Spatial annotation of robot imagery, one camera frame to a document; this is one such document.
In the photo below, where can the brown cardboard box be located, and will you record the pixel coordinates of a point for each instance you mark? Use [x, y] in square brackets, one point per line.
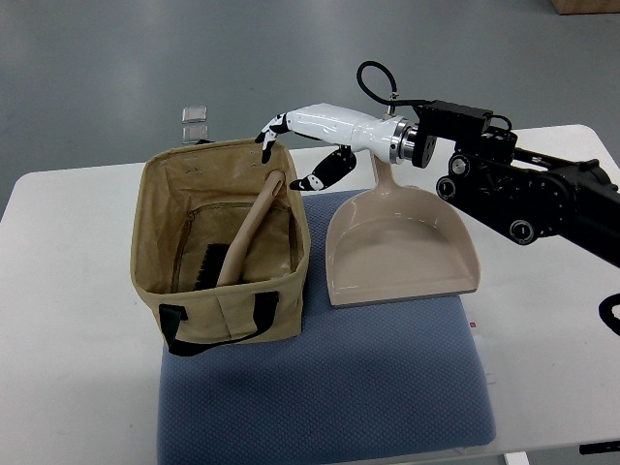
[586, 7]

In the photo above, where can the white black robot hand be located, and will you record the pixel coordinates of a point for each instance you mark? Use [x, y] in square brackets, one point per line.
[392, 140]

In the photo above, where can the pink hand broom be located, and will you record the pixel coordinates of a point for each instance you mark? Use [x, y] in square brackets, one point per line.
[222, 263]

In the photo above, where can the pink plastic dustpan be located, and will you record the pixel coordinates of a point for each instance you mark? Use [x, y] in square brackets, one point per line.
[395, 243]

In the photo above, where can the black table bracket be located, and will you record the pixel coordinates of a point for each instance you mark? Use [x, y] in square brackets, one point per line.
[599, 448]

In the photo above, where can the yellow fabric bag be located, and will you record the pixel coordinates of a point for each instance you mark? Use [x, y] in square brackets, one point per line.
[193, 199]

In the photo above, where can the upper metal floor plate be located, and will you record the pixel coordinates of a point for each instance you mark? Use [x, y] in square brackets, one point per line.
[194, 114]

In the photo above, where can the blue seat cushion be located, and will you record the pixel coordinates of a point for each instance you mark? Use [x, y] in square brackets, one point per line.
[357, 383]

